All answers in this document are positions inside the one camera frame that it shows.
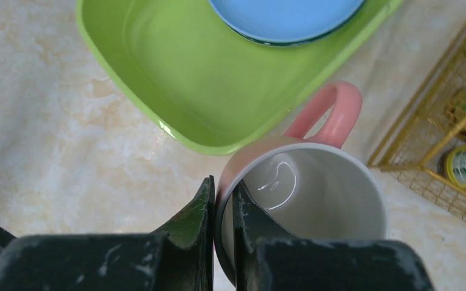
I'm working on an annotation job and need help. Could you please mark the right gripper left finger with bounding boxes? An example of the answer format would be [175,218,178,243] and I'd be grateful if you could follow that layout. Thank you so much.
[0,176,215,290]

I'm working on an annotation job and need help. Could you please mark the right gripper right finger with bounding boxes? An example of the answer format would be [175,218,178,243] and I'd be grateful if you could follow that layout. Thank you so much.
[232,182,434,290]

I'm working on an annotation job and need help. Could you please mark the pink cup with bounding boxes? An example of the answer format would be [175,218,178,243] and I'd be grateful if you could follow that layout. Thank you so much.
[214,81,390,283]

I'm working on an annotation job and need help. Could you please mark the blue plate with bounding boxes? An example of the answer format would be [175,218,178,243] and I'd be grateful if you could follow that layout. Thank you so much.
[209,0,365,42]

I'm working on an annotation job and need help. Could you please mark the white plate with green rim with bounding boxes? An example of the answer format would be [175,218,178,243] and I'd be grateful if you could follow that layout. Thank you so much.
[228,15,356,47]

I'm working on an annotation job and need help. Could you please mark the green plastic basin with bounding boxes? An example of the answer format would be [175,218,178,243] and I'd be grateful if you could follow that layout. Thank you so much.
[75,1,401,155]

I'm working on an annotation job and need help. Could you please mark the gold wire rack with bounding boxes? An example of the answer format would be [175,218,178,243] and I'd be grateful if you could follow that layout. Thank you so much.
[368,22,466,222]

